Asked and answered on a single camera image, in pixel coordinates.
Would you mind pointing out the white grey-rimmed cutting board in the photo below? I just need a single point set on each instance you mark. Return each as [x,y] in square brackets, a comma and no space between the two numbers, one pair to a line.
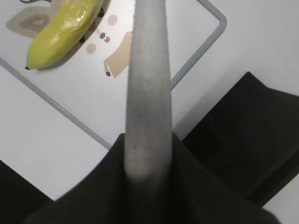
[89,85]

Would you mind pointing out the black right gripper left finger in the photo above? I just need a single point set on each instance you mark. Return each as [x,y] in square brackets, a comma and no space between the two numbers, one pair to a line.
[98,199]

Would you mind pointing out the white-handled kitchen knife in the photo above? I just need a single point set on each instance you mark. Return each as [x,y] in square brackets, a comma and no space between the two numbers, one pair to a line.
[148,122]

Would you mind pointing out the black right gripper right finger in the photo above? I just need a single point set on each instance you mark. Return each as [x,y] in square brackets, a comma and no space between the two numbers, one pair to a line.
[198,197]

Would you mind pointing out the black knife stand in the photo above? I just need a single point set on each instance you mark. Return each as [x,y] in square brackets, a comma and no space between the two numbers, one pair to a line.
[250,139]

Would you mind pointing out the yellow plastic banana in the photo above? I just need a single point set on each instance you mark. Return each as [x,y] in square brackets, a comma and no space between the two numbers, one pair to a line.
[65,30]

